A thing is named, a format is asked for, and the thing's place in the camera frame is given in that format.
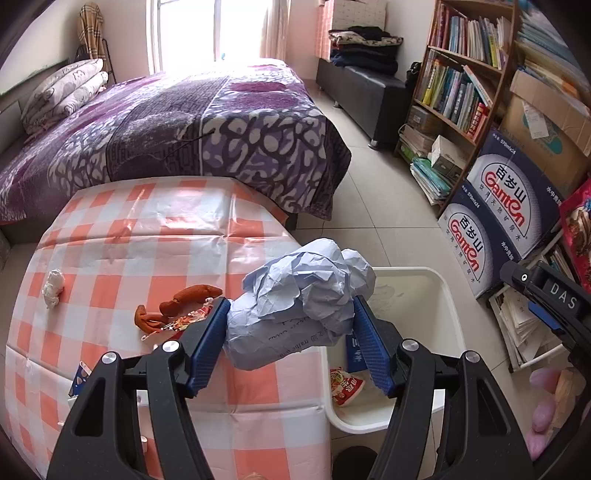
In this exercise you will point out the pink curtain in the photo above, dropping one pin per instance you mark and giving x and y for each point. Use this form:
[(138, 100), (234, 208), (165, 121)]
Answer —
[(324, 27)]

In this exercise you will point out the blue white cardboard box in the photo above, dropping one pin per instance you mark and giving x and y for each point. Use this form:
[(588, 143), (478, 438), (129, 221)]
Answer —
[(471, 240), (512, 184)]

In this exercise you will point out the stack of pale books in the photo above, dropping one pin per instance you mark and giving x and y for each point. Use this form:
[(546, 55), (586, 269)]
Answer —
[(549, 50)]

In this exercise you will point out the wooden bookshelf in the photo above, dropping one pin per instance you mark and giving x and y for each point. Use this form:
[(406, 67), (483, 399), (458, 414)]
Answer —
[(508, 92)]

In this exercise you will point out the brown cardboard box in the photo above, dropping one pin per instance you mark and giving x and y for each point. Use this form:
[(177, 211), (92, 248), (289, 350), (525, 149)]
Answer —
[(545, 129)]

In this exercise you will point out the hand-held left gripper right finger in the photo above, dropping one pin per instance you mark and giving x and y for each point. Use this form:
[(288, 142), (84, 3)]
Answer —
[(371, 341)]

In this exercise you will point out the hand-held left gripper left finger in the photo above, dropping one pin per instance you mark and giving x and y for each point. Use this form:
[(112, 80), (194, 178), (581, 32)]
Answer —
[(207, 341)]

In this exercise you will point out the blue flat packet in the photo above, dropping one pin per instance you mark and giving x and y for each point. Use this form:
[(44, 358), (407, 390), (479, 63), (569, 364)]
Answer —
[(354, 355)]

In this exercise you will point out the black bench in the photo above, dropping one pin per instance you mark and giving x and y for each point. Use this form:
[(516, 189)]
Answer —
[(364, 92)]

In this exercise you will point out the pink slipper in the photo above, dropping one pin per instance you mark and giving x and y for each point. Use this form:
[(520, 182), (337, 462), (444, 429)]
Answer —
[(545, 379), (541, 429)]

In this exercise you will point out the red snack packet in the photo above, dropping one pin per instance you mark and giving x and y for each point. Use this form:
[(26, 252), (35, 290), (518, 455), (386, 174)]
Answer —
[(345, 385)]

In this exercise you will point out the window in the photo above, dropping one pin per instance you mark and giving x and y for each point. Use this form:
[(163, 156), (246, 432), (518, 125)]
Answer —
[(207, 32)]

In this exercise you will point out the pile of folded clothes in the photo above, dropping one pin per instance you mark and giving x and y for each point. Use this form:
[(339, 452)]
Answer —
[(364, 46)]

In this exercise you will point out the white plastic bin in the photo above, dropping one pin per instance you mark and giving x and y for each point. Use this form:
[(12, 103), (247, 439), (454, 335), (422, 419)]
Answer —
[(415, 295)]

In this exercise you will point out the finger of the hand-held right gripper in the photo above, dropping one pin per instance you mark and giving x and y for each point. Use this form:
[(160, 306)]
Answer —
[(519, 277)]

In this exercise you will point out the red printed bag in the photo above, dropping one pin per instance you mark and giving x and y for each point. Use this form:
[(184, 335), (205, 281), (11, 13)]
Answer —
[(577, 235)]

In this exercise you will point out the white crumpled tissue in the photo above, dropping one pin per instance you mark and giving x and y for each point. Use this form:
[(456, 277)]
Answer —
[(53, 288)]

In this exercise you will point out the row of thick study books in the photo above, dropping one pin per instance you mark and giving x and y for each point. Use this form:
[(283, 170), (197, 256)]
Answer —
[(455, 94)]

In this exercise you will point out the pile of white papers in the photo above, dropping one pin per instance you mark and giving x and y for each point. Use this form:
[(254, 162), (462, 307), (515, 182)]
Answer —
[(521, 327)]

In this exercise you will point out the cardboard tissue box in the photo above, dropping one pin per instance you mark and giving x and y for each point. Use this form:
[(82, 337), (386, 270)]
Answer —
[(448, 154)]

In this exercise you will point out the orange white checkered tablecloth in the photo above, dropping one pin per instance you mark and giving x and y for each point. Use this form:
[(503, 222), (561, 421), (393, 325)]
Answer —
[(138, 240)]

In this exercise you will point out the folded floral quilt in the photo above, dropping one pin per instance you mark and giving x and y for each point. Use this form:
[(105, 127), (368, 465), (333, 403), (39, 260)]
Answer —
[(64, 92)]

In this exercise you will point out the black handbag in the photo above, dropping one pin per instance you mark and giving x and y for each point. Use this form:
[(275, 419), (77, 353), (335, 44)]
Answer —
[(413, 76)]

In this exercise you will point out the blue paper ball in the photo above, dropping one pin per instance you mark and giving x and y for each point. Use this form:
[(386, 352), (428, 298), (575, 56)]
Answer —
[(291, 300)]

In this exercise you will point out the bed with purple quilt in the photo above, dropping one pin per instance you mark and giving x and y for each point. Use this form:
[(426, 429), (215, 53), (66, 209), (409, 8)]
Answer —
[(184, 124)]

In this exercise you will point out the small orange peel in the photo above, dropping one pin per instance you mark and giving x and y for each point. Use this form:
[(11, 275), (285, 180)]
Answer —
[(145, 321)]

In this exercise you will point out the row of thin colourful books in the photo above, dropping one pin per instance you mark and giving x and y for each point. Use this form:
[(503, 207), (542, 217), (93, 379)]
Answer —
[(471, 34)]

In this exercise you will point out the plaid coat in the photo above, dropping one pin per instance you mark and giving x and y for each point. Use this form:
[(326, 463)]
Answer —
[(92, 27)]

